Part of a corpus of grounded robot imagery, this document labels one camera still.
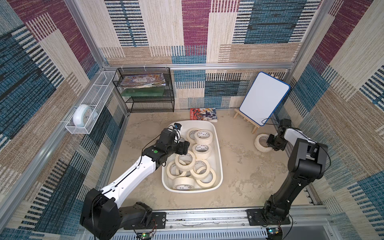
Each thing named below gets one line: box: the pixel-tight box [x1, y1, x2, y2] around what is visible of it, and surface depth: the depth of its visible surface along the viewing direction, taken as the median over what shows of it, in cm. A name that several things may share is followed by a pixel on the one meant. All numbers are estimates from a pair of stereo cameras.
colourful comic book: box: [190, 107, 218, 123], surface depth 117 cm
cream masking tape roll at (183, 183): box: [172, 176, 196, 191], surface depth 81 cm
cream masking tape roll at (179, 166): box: [175, 154, 185, 172], surface depth 83 cm
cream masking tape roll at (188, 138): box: [186, 128, 199, 144], surface depth 104 cm
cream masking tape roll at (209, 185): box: [196, 168, 217, 189], surface depth 84 cm
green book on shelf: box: [120, 86, 165, 97], surface depth 96 cm
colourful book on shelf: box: [120, 73, 167, 89], surface depth 83 cm
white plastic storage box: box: [161, 120, 224, 194], surface depth 86 cm
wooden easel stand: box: [233, 108, 260, 134], surface depth 108 cm
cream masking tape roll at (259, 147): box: [254, 133, 273, 153], surface depth 98 cm
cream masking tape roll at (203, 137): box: [194, 129, 213, 145], surface depth 97 cm
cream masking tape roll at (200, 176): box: [190, 159, 210, 180], surface depth 84 cm
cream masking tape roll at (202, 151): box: [192, 143, 212, 160], surface depth 89 cm
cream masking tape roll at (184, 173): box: [166, 161, 187, 180], surface depth 83 cm
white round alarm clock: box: [72, 104, 98, 127], surface depth 64 cm
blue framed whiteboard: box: [239, 71, 291, 127], surface depth 93 cm
